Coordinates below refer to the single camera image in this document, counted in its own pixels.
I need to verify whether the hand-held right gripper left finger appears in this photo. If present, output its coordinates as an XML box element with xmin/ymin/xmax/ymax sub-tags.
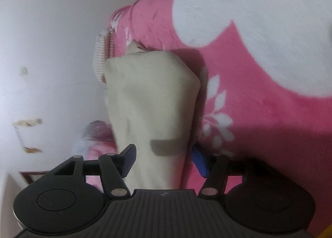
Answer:
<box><xmin>53</xmin><ymin>144</ymin><xmax>137</xmax><ymax>198</ymax></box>

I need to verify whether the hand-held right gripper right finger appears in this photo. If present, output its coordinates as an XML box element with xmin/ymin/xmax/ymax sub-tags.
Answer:
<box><xmin>192</xmin><ymin>145</ymin><xmax>260</xmax><ymax>198</ymax></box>

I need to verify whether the beige zip jacket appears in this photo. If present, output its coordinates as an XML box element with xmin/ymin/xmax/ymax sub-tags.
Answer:
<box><xmin>104</xmin><ymin>41</ymin><xmax>202</xmax><ymax>190</ymax></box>

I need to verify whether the pink grey floral duvet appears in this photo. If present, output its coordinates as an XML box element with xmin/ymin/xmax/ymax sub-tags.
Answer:
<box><xmin>74</xmin><ymin>120</ymin><xmax>118</xmax><ymax>194</ymax></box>

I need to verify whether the pink floral blanket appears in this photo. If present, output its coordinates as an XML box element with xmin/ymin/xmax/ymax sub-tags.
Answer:
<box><xmin>99</xmin><ymin>0</ymin><xmax>332</xmax><ymax>238</ymax></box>

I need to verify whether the pink checked folded towel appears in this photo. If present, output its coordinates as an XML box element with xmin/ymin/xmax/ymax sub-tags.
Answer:
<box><xmin>93</xmin><ymin>28</ymin><xmax>116</xmax><ymax>84</ymax></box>

